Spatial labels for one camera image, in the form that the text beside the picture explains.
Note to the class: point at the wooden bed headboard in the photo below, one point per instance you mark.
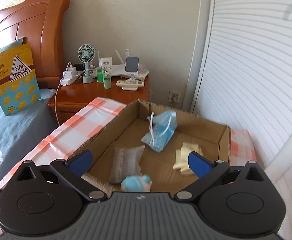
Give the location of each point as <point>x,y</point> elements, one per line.
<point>39,23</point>

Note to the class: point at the green hand sanitizer bottle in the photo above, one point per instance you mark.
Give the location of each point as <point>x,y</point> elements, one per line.
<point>100,74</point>

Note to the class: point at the white louvered closet door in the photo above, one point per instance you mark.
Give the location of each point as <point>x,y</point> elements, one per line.
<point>245,80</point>

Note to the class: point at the blue white plush toy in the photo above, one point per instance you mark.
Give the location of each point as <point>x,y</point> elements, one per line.
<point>136,184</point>

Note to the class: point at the wall power socket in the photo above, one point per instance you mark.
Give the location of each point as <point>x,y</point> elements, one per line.
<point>174,97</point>

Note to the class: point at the white power strip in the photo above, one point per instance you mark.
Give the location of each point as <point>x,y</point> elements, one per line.
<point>70,75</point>

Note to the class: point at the wooden nightstand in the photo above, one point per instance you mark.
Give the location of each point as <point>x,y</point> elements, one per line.
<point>71,99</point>

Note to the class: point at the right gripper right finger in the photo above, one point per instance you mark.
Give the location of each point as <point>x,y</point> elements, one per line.
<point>199,165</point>

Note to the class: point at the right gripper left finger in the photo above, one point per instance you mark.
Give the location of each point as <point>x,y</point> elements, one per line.
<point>80,163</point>

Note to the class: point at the blue surgical face mask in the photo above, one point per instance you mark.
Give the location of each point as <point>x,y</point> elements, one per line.
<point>161,130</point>

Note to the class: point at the green tube bottle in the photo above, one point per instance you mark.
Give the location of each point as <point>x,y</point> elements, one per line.
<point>107,78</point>

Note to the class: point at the white remote control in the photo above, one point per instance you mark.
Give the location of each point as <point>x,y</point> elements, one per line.
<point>130,83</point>

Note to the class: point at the white wifi router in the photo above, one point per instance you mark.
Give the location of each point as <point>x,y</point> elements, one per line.
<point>119,69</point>

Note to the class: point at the yellow snack bag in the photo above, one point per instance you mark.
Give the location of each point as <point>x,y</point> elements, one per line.
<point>18,84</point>

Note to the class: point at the pink white checkered tablecloth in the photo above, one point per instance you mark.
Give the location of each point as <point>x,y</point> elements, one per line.
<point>105,124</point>

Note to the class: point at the yellow cloth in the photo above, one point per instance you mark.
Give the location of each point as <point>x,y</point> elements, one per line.
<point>181,159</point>

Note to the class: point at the blue patterned bed sheet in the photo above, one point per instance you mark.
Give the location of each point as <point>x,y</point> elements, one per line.
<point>22,131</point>

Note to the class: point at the small green desk fan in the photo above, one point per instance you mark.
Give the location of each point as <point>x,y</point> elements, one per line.
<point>86,54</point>

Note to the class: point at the white tube with label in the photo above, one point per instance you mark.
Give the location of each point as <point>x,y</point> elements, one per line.
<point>106,64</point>

